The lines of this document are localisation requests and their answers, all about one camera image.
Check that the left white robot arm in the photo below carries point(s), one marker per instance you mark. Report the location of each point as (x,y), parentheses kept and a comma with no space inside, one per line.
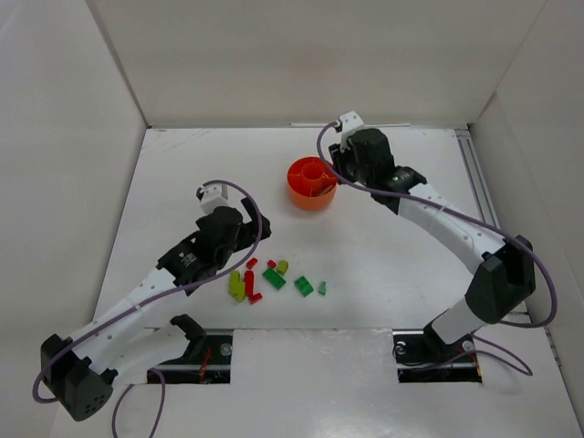
(150,325)

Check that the lime long lego brick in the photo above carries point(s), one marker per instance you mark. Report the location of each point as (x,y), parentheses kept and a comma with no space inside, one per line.
(236,286)

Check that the small green sloped lego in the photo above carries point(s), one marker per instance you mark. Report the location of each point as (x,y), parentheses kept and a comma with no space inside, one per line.
(322,288)

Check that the lime square lego brick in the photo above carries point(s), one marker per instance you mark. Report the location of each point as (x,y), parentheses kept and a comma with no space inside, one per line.
(282,267)

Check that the small red lego upper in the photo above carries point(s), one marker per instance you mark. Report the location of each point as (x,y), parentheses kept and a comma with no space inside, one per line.
(251,263)

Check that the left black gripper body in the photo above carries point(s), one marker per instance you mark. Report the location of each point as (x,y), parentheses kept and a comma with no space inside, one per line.
(249,224)

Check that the brown lego plate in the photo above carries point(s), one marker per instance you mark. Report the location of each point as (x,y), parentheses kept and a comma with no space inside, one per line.
(327,189)

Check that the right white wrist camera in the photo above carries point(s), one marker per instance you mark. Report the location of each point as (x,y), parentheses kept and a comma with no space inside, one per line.
(349,122)

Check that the red long lego brick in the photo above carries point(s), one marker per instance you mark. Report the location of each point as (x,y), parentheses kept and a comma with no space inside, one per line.
(249,279)

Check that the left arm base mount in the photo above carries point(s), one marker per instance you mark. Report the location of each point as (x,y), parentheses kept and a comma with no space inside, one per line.
(206,359)

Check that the orange round divided container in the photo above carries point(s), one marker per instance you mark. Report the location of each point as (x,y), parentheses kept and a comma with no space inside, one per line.
(304,182)

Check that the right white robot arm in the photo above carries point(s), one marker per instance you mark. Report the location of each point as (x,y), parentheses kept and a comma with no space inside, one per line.
(503,273)

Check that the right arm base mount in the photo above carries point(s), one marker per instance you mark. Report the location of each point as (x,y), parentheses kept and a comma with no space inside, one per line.
(422,357)

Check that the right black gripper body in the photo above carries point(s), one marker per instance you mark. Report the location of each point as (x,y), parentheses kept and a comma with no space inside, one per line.
(340,161)

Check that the green long lego brick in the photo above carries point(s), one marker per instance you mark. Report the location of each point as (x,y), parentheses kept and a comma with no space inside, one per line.
(275,280)

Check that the green square lego brick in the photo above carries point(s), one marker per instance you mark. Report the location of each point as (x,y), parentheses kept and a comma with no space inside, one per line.
(303,286)

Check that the red lego brick lower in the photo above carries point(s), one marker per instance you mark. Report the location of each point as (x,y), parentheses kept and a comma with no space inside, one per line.
(255,298)

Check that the aluminium rail right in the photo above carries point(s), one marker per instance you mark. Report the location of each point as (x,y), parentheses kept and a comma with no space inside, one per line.
(483,201)

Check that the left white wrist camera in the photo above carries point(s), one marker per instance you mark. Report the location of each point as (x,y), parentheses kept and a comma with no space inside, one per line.
(212,196)

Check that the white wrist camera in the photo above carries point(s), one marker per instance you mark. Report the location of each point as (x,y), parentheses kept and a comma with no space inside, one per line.
(349,122)
(212,196)

